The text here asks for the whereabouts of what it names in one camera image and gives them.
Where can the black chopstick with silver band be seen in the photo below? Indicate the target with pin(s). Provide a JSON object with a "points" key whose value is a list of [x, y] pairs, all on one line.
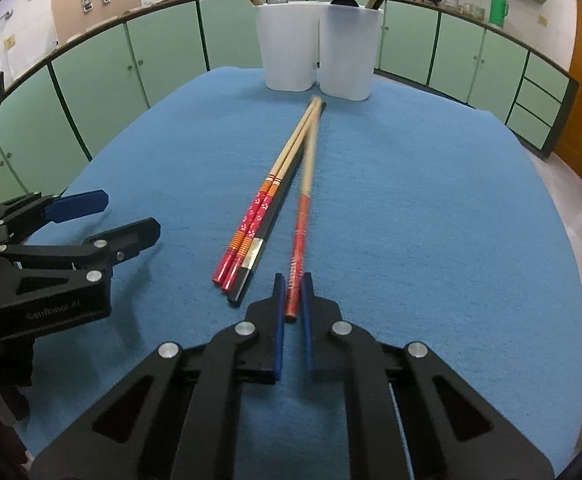
{"points": [[255, 259]]}

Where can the red flower-patterned bamboo chopstick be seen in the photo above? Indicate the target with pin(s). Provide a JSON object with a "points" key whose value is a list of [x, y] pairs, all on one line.
{"points": [[255, 207], [265, 210]]}

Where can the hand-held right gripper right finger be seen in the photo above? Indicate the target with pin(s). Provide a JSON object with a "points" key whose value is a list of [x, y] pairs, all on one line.
{"points": [[307, 320]]}

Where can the glass jars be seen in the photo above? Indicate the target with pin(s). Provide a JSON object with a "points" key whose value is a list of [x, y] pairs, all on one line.
{"points": [[466, 7]]}

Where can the green base cabinets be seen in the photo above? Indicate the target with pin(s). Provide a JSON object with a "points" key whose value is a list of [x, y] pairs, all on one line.
{"points": [[101, 90]]}

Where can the green thermos flask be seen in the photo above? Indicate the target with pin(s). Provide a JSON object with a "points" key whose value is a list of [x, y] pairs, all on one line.
{"points": [[497, 9]]}

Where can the black plastic spoon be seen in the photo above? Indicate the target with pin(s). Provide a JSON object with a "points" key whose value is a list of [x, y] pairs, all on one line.
{"points": [[343, 1]]}

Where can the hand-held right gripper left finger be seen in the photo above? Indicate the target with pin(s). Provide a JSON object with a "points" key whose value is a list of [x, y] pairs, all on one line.
{"points": [[278, 320]]}

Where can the blue table mat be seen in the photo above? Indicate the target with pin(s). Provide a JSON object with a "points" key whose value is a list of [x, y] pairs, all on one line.
{"points": [[421, 210]]}

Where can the white double utensil holder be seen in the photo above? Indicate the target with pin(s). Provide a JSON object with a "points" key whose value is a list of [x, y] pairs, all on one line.
{"points": [[291, 45]]}

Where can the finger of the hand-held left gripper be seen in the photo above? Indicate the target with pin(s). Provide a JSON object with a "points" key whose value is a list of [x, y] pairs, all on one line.
{"points": [[81, 202], [131, 235]]}

